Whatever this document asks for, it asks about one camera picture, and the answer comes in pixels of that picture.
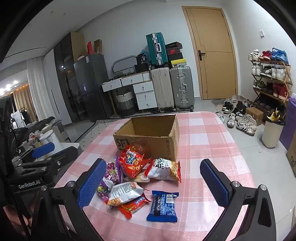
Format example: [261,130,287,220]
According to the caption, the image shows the dark clothes heap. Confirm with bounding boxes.
[13,117,56,139]

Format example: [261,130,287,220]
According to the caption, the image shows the clothes rack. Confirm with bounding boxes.
[11,109,30,130]

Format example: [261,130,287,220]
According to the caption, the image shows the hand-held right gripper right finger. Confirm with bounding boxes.
[200,159,277,241]

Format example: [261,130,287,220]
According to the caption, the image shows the purple snack packet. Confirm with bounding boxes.
[106,161,123,183]
[96,178,115,204]

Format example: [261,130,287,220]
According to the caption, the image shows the tall cardboard carton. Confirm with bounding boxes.
[94,39,103,55]

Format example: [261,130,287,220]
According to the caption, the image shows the woven laundry basket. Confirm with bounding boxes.
[116,91,136,116]

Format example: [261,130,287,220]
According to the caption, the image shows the silver suitcase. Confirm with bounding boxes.
[169,66,195,111]

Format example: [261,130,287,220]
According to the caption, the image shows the white trash bin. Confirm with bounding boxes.
[262,111,286,149]

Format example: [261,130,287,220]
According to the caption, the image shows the pile of assorted shoes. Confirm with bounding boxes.
[215,95,257,136]

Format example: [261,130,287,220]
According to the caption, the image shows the wooden shoe rack with shoes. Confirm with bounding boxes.
[248,47,289,109]

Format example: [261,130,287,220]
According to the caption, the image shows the small red snack packet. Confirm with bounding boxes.
[118,193,152,219]

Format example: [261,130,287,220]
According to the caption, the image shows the printed cardboard carton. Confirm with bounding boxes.
[286,137,296,175]

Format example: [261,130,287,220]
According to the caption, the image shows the wooden door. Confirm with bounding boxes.
[182,6,238,100]

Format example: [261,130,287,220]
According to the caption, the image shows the white pot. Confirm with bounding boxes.
[39,129,60,149]

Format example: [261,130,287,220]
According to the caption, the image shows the curved metal frame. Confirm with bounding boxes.
[112,55,137,78]

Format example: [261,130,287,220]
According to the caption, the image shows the white drawer dresser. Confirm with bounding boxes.
[101,72,158,110]

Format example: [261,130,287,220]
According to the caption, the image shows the person's left hand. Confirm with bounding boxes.
[3,205,31,230]

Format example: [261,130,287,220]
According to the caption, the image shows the white noodle snack packet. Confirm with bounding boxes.
[106,182,145,207]

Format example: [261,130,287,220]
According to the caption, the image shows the dark glass cabinet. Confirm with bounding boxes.
[54,32,85,121]

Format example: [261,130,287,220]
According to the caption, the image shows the small cardboard box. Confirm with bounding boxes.
[245,107,264,126]

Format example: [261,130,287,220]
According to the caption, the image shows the red blue-logo snack packet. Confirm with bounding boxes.
[119,145,153,179]

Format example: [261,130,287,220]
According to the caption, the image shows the white black-lettered snack packet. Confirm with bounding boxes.
[144,158,182,183]

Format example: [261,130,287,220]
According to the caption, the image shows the ceiling lights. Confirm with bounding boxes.
[0,80,20,91]

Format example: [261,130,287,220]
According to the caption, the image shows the purple bag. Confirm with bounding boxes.
[279,93,296,151]

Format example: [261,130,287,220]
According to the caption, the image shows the pink checked tablecloth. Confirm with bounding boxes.
[54,111,262,241]

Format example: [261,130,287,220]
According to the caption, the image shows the grey door mat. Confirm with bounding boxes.
[211,98,232,112]

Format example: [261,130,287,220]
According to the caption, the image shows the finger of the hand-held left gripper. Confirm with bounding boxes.
[32,142,55,159]
[23,146,80,173]

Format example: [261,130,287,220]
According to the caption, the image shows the brown cardboard box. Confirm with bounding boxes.
[113,115,180,163]

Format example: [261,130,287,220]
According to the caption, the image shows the blue biscuit packet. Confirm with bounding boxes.
[146,190,179,223]

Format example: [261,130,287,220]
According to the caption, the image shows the teal suitcase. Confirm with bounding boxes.
[146,32,169,66]

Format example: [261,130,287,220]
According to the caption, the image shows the grey refrigerator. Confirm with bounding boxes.
[74,54,114,122]

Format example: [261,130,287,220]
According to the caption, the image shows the beige curtain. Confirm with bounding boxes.
[13,85,37,123]

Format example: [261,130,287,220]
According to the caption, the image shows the pale beige snack packet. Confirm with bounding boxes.
[125,175,151,186]

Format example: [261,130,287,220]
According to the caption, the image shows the beige suitcase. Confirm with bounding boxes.
[150,67,175,113]

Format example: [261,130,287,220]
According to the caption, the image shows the white curtain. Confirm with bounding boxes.
[26,57,56,121]

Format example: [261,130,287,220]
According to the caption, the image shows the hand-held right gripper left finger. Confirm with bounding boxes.
[31,158,107,241]

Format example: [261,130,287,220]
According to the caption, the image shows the black printed box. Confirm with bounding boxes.
[136,53,149,65]

